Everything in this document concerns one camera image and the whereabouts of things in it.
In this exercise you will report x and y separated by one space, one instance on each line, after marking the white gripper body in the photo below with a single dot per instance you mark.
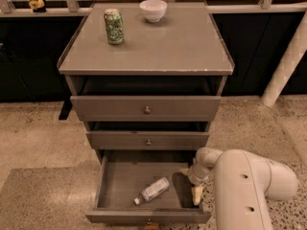
194 175

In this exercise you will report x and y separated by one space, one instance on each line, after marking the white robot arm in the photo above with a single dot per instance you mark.
243 183

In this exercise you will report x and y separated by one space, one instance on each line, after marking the grey open bottom drawer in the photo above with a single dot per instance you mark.
125 173

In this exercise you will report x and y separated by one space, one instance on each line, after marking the brass top drawer knob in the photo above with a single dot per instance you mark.
147 110

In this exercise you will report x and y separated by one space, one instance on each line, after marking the grey wooden drawer cabinet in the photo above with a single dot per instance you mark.
183 54

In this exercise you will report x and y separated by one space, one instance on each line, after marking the grey middle drawer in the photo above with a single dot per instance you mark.
136 140

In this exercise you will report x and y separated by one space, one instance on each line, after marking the grey top drawer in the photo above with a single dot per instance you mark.
131 108

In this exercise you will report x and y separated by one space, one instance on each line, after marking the white diagonal pillar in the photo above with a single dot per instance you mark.
287 64

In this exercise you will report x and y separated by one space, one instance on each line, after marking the white ceramic bowl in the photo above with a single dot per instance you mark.
153 10

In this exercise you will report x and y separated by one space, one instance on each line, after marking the green soda can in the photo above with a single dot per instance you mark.
114 26

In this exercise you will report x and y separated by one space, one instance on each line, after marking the yellow toy on ledge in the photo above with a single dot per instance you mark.
37 5

